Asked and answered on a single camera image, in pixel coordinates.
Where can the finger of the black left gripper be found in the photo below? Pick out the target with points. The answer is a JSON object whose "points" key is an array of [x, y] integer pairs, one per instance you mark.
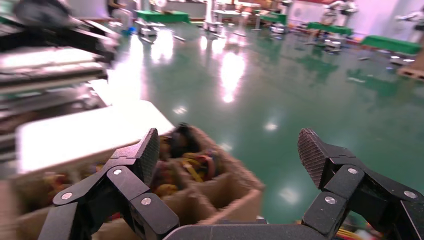
{"points": [[66, 34]]}

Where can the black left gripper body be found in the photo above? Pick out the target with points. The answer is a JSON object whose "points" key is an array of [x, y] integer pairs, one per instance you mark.
{"points": [[43, 13]]}

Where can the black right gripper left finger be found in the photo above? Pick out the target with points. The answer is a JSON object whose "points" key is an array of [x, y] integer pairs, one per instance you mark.
{"points": [[126, 185]]}

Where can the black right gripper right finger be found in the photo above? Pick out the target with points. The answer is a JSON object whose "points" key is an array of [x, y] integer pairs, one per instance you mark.
{"points": [[348, 185]]}

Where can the standing person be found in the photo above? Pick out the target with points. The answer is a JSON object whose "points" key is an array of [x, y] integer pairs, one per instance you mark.
{"points": [[119, 15]]}

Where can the green covered table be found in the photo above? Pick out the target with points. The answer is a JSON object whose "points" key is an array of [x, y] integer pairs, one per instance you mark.
{"points": [[162, 16], [278, 18], [391, 44], [331, 29]]}

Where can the brown divided cardboard box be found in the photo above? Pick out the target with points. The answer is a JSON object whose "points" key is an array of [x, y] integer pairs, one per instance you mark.
{"points": [[232, 198]]}

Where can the wooden pallet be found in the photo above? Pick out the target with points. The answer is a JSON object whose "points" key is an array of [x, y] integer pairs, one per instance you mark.
{"points": [[412, 73]]}

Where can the white column stand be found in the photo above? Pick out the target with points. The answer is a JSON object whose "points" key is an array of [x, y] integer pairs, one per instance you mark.
{"points": [[209, 13]]}

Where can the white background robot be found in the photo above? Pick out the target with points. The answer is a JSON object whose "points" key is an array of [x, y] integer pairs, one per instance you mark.
{"points": [[418, 20], [342, 8]]}

